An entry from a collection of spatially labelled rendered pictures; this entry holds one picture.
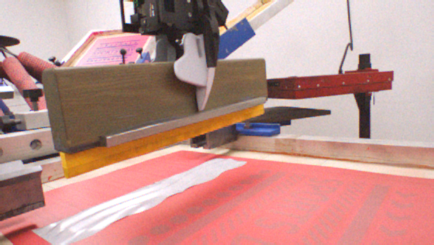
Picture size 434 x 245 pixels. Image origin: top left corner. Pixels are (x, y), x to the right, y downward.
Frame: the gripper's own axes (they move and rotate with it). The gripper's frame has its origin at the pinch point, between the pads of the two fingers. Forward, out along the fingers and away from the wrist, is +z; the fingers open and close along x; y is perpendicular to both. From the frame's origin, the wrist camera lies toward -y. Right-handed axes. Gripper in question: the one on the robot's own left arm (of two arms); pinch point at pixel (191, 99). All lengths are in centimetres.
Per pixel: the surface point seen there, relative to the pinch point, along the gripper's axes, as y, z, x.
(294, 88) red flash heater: -86, 3, -24
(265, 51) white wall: -200, -25, -99
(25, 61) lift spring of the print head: -11, -13, -83
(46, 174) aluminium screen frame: 8.2, 11.9, -29.3
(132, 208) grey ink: 8.1, 13.1, -4.3
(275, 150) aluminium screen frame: -25.6, 12.6, -1.6
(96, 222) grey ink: 12.6, 13.2, -5.1
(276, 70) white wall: -200, -9, -90
